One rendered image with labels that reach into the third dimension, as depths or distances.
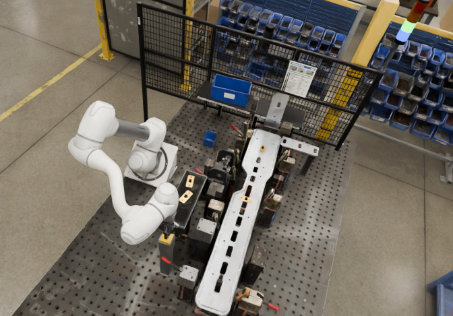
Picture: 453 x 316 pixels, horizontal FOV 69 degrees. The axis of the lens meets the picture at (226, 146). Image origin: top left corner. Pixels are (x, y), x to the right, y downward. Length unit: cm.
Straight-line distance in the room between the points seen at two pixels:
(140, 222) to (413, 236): 303
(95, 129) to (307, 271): 159
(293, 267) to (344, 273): 102
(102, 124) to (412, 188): 347
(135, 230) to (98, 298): 90
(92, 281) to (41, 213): 130
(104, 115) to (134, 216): 58
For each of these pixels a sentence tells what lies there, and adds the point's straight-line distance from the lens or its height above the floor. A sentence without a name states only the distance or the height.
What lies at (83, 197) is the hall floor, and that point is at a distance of 342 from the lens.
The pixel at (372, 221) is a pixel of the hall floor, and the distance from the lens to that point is 376.
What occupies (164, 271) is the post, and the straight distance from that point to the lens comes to 220.
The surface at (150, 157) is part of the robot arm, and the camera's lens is 230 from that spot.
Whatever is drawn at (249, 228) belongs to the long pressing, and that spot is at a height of 100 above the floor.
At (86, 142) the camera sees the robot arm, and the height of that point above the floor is 150.
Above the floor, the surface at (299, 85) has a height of 125.
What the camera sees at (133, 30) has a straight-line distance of 445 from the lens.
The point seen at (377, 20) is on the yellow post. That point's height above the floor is 188.
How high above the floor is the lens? 280
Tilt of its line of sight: 48 degrees down
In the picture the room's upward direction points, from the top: 12 degrees clockwise
